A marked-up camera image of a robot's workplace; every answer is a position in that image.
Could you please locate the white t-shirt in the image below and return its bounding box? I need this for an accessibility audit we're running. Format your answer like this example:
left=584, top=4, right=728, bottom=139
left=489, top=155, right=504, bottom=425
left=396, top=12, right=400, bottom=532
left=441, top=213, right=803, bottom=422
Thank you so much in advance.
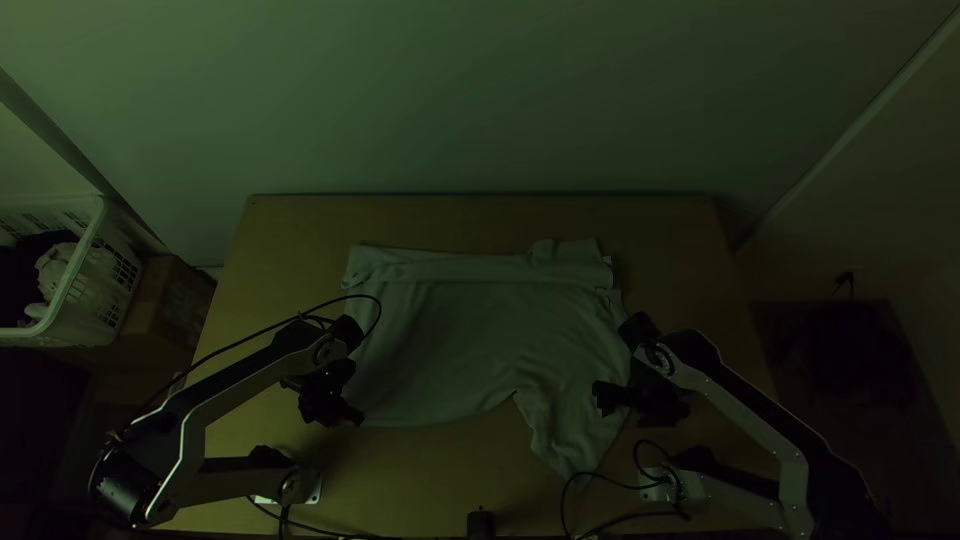
left=340, top=238, right=636, bottom=482

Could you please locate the white laundry basket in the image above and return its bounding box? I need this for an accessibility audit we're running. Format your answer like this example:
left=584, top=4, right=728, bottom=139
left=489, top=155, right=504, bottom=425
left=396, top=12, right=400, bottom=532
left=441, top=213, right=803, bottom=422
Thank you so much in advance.
left=0, top=195, right=145, bottom=349

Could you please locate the heap of clothes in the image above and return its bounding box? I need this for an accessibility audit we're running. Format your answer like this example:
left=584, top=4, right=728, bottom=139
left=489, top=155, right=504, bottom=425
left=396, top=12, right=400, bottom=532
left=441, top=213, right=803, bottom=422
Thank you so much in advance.
left=0, top=229, right=82, bottom=329

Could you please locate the black cable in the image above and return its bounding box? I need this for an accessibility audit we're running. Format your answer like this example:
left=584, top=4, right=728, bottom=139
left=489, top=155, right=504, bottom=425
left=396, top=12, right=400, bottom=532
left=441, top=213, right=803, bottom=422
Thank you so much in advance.
left=246, top=495, right=363, bottom=540
left=134, top=293, right=384, bottom=418
left=558, top=438, right=692, bottom=540

